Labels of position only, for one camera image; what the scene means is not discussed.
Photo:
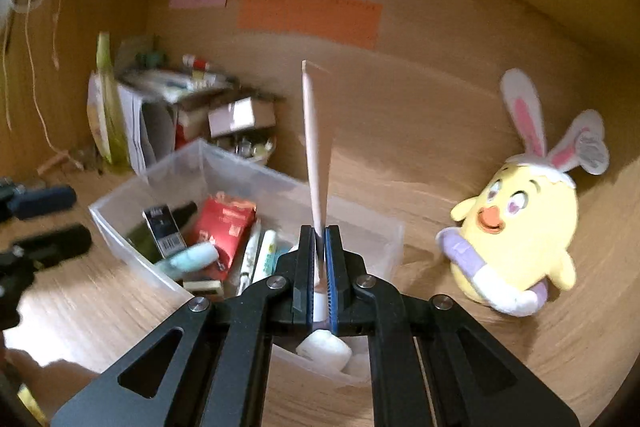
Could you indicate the red and white marker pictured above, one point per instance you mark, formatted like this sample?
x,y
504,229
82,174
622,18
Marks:
x,y
199,63

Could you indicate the small green box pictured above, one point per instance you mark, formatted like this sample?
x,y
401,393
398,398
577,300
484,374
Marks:
x,y
152,58

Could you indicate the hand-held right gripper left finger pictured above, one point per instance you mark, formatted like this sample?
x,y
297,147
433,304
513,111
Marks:
x,y
309,277

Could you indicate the pink tube with white cap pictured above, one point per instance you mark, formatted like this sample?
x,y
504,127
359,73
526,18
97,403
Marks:
x,y
317,157

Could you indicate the cream sunscreen tube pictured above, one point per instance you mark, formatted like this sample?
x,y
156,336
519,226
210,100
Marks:
x,y
97,117

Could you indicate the small cream box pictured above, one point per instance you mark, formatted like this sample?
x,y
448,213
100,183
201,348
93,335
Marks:
x,y
204,286

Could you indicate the tall yellow-green spray bottle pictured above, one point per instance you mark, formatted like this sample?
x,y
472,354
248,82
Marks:
x,y
112,117

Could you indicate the folded white paper sheets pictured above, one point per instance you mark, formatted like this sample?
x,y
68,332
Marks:
x,y
140,127

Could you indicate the red foil packet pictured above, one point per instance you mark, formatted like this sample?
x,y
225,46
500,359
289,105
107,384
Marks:
x,y
225,227

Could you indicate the clear plastic storage box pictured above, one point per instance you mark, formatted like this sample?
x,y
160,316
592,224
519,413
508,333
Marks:
x,y
280,202

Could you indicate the white pen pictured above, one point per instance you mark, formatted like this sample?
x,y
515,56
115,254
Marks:
x,y
248,257

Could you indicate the pale aqua tube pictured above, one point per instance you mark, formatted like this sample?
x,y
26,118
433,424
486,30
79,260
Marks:
x,y
190,259

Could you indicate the pale white-green tube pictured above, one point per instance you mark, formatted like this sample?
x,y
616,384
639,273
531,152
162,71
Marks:
x,y
266,257

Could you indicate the small white carton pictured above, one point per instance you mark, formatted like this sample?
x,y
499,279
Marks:
x,y
240,117

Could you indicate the bowl of coins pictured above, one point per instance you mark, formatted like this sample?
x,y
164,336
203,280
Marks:
x,y
250,149

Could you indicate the dark green spray bottle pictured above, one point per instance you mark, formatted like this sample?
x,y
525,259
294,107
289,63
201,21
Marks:
x,y
142,242

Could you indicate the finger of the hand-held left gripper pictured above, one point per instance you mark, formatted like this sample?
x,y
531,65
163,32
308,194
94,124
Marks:
x,y
45,201
55,243

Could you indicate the blue and black small box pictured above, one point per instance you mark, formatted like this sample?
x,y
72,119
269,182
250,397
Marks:
x,y
162,229

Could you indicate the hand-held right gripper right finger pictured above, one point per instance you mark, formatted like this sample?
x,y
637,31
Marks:
x,y
334,277

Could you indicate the red carton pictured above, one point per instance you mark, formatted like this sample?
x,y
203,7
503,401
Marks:
x,y
190,124

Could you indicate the short wooden stick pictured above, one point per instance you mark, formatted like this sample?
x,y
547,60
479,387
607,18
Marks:
x,y
52,163

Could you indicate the orange paper note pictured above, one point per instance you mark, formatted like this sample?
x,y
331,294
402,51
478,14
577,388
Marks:
x,y
310,19

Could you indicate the yellow chick plush toy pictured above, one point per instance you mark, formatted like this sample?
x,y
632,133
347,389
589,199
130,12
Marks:
x,y
520,227

